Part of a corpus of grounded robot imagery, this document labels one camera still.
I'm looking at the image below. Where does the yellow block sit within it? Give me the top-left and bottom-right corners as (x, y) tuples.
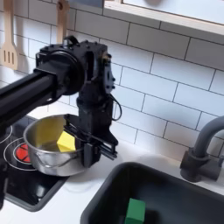
(56, 130), (78, 153)

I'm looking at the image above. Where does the steel pot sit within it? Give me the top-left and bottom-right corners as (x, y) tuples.
(23, 114), (88, 178)

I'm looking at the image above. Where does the green block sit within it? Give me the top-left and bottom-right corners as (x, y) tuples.
(124, 198), (146, 224)

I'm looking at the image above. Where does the black stove top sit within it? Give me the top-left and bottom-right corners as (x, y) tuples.
(0, 115), (69, 213)

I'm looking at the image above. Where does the wooden slotted spatula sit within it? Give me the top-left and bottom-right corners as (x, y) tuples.
(0, 0), (19, 71)

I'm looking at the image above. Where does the dark grey sink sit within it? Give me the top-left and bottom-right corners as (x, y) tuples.
(80, 162), (224, 224)

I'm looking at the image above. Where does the wooden spoon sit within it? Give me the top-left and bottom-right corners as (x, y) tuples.
(56, 0), (71, 45)

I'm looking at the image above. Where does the grey tap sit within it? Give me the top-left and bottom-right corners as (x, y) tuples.
(179, 115), (224, 183)

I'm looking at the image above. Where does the grey extractor hood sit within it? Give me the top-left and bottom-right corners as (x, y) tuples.
(68, 0), (105, 9)

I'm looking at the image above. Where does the wooden shelf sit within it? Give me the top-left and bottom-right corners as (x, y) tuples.
(102, 0), (224, 37)

